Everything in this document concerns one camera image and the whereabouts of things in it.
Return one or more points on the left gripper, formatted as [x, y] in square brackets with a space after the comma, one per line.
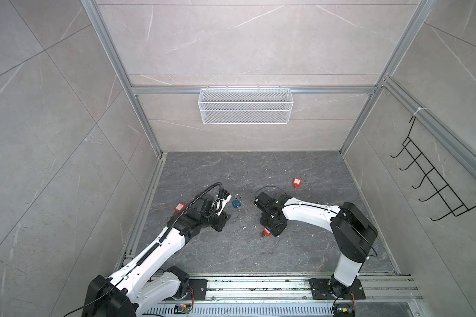
[223, 218]

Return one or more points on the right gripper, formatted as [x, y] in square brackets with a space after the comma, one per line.
[274, 232]

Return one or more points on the red padlock long shackle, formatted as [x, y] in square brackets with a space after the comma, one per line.
[266, 232]

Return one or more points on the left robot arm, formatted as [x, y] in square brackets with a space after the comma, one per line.
[130, 291]

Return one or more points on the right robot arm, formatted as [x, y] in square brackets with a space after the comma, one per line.
[354, 233]

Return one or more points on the blue padlock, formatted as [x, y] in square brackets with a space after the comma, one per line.
[236, 203]

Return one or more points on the red padlock near left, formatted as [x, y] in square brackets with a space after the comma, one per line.
[180, 207]

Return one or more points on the red padlock far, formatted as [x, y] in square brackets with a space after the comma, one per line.
[296, 182]

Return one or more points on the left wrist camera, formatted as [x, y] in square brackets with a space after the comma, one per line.
[223, 198]

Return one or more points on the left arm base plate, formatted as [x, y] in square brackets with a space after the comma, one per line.
[191, 289]

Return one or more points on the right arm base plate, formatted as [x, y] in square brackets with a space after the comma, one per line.
[326, 289]

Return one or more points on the white wire mesh basket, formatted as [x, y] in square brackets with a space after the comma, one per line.
[245, 105]

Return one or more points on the aluminium rail front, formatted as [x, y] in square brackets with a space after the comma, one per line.
[231, 295]

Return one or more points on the black wire hook rack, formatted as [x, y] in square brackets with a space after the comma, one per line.
[440, 187]

